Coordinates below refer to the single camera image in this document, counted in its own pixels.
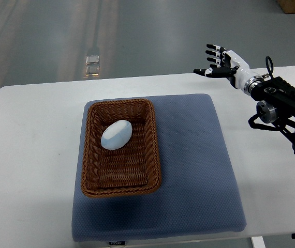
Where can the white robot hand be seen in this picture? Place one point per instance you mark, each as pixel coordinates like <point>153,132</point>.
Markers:
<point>236,69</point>

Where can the light blue plush toy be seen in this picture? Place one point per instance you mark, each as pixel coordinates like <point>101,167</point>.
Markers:
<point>116,135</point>

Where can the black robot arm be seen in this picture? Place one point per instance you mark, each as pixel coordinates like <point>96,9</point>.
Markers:
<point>275,109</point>

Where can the brown wicker basket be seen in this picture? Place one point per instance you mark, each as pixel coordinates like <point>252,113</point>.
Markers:
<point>133,169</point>

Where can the metal floor socket plate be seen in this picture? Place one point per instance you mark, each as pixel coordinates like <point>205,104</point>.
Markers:
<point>92,59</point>

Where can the blue fabric cushion mat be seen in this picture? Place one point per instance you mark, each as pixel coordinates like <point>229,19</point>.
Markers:
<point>198,193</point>

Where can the white table leg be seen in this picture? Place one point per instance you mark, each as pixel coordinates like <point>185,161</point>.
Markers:
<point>258,242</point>

